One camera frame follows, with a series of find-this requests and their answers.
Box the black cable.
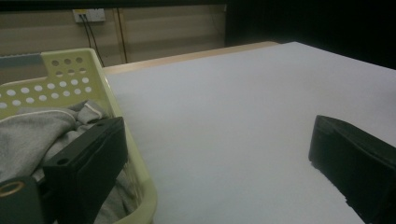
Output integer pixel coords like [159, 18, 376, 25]
[80, 15, 92, 49]
[84, 16, 106, 68]

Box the white table mat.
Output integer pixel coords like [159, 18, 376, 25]
[105, 41, 396, 224]

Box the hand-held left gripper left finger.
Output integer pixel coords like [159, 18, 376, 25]
[43, 116, 129, 224]

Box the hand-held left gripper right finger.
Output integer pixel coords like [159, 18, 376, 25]
[307, 114, 396, 224]

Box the wooden table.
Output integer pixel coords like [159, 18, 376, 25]
[102, 40, 280, 76]

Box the dark curtain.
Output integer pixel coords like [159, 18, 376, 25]
[224, 0, 396, 71]

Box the grey cloth garment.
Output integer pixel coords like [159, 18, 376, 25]
[0, 99, 139, 224]

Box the white wall socket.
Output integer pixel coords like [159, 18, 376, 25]
[72, 8, 106, 23]

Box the pale yellow perforated plastic basket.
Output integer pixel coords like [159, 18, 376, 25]
[0, 47, 158, 224]

